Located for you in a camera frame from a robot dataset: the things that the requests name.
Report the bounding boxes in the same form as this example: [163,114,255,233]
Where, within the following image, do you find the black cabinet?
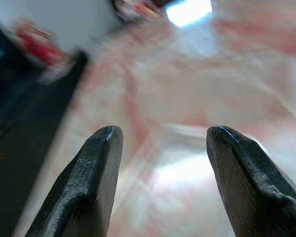
[0,18,89,237]

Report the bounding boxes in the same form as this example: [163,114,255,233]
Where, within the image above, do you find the colourful blurred items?
[113,0,167,22]

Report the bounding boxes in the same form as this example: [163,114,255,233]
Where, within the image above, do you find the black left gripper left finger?
[24,125,124,237]

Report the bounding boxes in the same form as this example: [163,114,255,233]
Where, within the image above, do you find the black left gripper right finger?
[206,125,296,237]

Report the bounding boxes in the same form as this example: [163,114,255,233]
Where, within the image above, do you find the red blurred object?
[13,18,71,66]

